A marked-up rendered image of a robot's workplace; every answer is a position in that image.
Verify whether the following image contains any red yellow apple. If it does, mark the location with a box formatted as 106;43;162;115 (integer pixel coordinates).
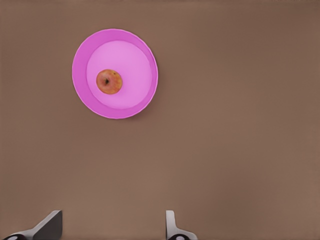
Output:
96;69;123;95

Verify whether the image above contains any pink round plate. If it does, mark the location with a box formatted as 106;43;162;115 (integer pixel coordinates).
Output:
71;28;159;120

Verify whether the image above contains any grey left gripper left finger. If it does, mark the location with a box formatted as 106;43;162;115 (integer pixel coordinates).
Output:
1;209;63;240

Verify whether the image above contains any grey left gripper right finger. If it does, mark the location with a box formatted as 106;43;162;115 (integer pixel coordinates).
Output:
165;210;198;240

